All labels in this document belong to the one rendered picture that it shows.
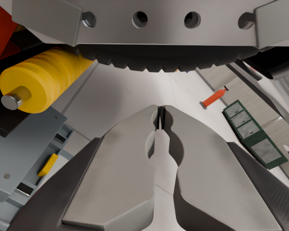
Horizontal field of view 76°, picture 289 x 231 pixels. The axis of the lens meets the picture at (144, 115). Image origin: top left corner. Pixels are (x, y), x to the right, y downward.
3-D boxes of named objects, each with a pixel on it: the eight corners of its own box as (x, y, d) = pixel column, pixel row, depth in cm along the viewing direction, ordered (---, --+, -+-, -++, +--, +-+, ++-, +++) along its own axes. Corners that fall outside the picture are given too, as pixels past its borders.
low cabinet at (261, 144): (220, 110, 680) (237, 98, 652) (243, 136, 742) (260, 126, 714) (239, 142, 531) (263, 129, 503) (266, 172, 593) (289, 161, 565)
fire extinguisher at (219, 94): (197, 99, 446) (221, 81, 420) (204, 106, 458) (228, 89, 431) (200, 105, 423) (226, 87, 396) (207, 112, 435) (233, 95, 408)
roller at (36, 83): (95, 61, 46) (109, 44, 44) (23, 135, 21) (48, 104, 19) (75, 44, 44) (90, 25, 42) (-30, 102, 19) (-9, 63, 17)
